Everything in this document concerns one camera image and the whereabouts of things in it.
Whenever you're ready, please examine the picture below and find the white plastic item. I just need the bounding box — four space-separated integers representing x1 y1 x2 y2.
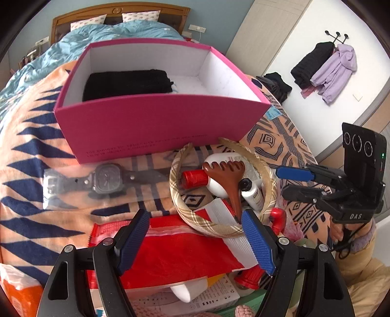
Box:
169 282 209 304

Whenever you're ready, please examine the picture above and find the white bottle with red cap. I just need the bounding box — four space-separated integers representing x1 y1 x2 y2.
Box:
181 152 265 199

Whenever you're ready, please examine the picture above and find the black clothes pile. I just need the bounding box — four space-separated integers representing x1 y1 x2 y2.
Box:
257 72 293 103

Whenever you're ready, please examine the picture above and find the pink knitted item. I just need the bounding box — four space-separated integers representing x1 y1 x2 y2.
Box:
233 305 263 317

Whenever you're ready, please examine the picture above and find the light wooden wardrobe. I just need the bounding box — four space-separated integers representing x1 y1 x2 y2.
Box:
225 0 315 77

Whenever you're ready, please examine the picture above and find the small white bottle black cap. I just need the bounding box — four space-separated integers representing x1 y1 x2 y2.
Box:
239 178 265 214

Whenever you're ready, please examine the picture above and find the red and white packet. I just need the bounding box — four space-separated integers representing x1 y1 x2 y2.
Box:
87 198 260 291

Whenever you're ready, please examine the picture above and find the black wrist watch in bag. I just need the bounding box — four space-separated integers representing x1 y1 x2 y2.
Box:
43 158 176 211

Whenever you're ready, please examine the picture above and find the red ribbed bottle cap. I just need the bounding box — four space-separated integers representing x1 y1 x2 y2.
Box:
236 268 264 290

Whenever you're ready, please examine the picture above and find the wooden bed headboard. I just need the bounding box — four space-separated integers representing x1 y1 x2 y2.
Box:
50 5 191 47

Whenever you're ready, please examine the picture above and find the purple hanging jacket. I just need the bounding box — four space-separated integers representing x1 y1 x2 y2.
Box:
310 43 358 105

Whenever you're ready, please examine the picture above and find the orange and navy printed blanket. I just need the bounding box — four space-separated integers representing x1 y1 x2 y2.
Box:
0 59 336 275

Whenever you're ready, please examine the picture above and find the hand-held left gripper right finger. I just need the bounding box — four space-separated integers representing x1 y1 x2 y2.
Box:
241 209 355 317

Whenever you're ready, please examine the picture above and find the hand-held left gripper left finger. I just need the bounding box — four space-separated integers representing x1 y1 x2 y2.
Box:
37 209 151 317

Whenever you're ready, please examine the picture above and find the light blue quilt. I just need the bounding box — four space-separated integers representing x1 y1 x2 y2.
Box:
0 21 187 122

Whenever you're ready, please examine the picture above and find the brown wooden scalp massager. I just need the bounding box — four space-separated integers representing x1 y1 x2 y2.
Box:
203 161 246 225

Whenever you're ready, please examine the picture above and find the white patterned pillow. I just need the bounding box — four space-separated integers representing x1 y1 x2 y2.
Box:
70 14 107 31
122 10 161 23

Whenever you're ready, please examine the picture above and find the person's right forearm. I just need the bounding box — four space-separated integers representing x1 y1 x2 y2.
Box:
335 219 390 317

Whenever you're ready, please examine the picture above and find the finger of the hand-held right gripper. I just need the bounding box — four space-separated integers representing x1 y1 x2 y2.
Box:
275 164 346 187
282 184 345 211

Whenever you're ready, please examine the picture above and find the orange tissue pack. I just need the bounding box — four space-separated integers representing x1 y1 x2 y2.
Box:
0 264 45 317

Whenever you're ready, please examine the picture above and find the person's right hand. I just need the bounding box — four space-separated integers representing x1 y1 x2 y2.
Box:
331 221 351 248

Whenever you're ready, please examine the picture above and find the black hanging jacket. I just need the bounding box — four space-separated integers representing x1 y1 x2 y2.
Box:
290 42 336 91

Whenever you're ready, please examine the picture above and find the white printed box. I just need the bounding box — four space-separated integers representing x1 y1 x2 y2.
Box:
128 274 242 317

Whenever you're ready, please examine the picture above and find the green plastic item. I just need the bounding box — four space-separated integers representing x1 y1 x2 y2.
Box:
243 289 269 317

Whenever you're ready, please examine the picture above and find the plaid beige headband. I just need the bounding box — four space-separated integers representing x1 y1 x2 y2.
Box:
169 137 278 237

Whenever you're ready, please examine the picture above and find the black coat hook rack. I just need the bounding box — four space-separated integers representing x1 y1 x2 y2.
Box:
324 30 350 47

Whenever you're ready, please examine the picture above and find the red plastic clip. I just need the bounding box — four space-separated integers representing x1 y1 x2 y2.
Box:
268 207 288 236

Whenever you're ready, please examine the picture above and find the black knitted cloth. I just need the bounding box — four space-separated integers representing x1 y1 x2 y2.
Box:
82 69 175 102

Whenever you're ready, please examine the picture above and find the pink cardboard box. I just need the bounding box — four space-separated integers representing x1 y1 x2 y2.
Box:
54 38 272 165

